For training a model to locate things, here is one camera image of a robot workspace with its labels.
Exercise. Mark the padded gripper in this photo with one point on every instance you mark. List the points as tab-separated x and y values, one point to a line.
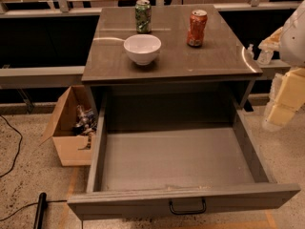
294	38

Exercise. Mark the grey top drawer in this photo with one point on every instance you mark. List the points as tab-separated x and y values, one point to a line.
175	154

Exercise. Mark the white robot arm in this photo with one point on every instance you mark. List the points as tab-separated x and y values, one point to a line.
289	41

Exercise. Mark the grey drawer cabinet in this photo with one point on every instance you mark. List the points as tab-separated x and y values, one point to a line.
222	56

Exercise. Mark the clear sanitizer pump bottle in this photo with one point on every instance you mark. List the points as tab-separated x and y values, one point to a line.
265	57

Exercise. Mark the small clear pump bottle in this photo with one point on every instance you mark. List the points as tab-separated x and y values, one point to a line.
250	50

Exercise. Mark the orange soda can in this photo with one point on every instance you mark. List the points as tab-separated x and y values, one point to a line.
197	24

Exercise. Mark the white ceramic bowl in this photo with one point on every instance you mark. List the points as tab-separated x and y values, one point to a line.
142	49

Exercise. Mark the green soda can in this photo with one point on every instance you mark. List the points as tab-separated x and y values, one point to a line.
143	14

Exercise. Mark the crumpled items in box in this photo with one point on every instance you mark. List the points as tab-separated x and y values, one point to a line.
86	122

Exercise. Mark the open cardboard box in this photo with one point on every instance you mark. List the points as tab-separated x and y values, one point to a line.
70	147

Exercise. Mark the black cylindrical floor object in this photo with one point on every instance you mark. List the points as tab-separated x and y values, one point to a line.
41	206

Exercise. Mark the grey metal rail shelf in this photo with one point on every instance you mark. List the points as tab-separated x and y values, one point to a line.
44	77

